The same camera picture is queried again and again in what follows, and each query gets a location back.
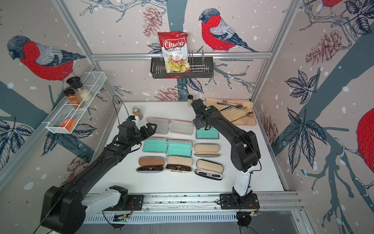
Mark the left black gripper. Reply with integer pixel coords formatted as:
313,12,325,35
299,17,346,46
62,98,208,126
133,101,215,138
129,122,157,147

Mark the pink glasses case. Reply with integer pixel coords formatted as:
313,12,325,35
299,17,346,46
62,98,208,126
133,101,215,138
170,120,194,135
147,117,170,135

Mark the grey teal glasses case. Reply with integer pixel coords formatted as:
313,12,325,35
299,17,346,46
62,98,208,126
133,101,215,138
196,128,219,139

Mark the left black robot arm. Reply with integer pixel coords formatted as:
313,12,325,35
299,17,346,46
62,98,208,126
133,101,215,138
40,121,157,234

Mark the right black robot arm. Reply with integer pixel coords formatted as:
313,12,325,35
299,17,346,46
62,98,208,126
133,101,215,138
191,99,262,206

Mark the beige empty open case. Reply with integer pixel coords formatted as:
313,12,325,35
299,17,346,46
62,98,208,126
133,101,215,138
194,143,220,158

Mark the brown case with sunglasses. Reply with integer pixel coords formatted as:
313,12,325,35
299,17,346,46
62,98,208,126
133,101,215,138
136,156,165,173

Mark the patterned case with sunglasses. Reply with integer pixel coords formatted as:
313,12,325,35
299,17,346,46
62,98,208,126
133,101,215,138
165,156,193,173

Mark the black case with glasses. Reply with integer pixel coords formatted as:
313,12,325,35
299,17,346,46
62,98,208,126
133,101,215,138
195,160,224,181

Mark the iridescent cutlery piece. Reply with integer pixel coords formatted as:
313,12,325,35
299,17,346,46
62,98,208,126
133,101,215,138
216,101,243,106

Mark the brown spice jar on table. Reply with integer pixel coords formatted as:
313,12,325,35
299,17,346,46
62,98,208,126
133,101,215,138
132,106,144,121

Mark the small jar at back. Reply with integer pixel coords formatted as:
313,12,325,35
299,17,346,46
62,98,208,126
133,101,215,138
188,95,193,107

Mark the silver spoon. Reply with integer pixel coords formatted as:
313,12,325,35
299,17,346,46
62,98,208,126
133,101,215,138
222,100,238,105

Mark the black ladle spoon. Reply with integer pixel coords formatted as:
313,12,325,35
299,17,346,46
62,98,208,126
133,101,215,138
220,104,243,112

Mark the gold spoon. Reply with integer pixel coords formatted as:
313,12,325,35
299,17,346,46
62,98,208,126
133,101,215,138
231,111,253,123

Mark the red Chuba chips bag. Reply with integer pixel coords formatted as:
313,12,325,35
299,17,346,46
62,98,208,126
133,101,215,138
158,31,190,73

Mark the small orange box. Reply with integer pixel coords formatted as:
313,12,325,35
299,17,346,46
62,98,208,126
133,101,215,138
60,118,76,131

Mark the orange spice jar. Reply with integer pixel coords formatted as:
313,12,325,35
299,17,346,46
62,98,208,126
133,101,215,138
63,89,82,110

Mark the black lid salt grinder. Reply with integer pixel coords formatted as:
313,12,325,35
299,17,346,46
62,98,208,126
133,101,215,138
67,77,92,102

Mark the white patterned cutlery handle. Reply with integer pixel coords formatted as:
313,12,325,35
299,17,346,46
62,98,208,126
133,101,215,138
225,107,237,112

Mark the black wire wall basket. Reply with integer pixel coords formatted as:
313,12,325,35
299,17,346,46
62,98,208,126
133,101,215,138
151,51,214,79

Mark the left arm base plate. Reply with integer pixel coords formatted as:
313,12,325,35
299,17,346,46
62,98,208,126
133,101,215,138
105,195,145,211

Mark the white wire wall shelf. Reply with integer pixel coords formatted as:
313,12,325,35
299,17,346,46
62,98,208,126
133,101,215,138
46,71,107,134

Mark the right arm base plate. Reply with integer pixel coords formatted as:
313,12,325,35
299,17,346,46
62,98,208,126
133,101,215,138
217,193,260,210

